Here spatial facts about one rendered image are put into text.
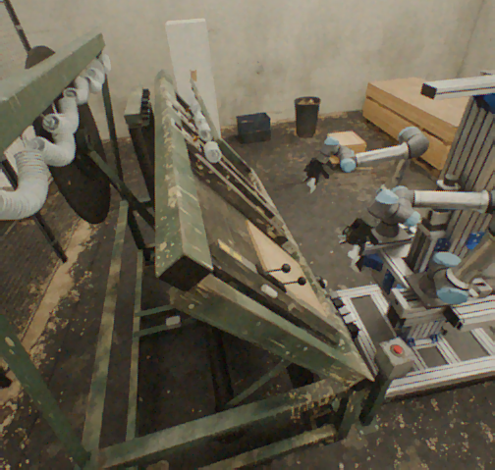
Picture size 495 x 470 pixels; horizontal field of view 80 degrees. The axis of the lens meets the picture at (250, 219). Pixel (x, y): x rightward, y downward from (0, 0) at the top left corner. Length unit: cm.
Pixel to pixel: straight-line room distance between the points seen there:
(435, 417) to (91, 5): 697
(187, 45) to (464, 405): 508
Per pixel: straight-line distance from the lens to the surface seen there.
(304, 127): 607
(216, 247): 105
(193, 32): 511
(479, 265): 158
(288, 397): 170
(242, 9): 655
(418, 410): 271
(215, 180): 162
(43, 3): 692
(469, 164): 179
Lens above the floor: 238
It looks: 38 degrees down
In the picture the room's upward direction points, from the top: 4 degrees counter-clockwise
